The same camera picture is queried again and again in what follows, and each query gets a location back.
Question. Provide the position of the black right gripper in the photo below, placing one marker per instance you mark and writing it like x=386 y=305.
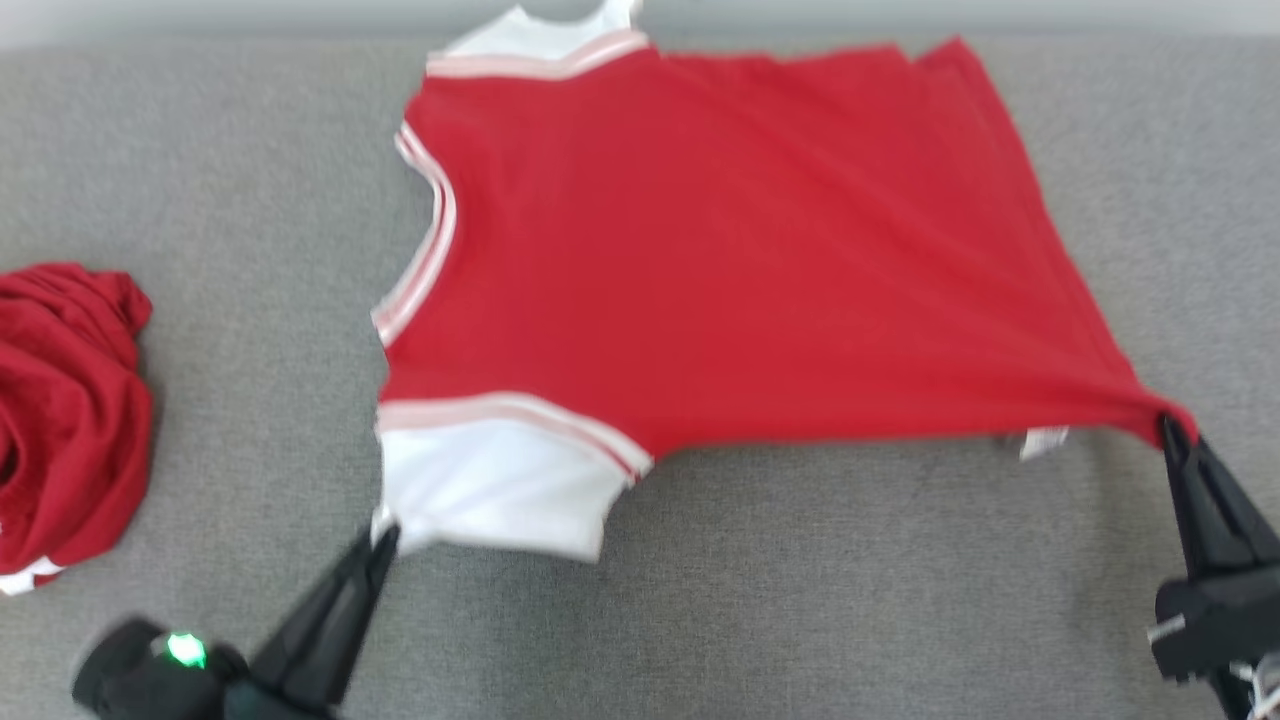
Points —
x=1230 y=630

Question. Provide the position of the red white basketball jersey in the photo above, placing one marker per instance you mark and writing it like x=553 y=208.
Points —
x=720 y=250

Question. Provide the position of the red white Bulls shorts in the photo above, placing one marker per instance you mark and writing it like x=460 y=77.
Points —
x=70 y=420

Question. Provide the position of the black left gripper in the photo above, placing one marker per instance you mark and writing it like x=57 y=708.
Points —
x=280 y=705

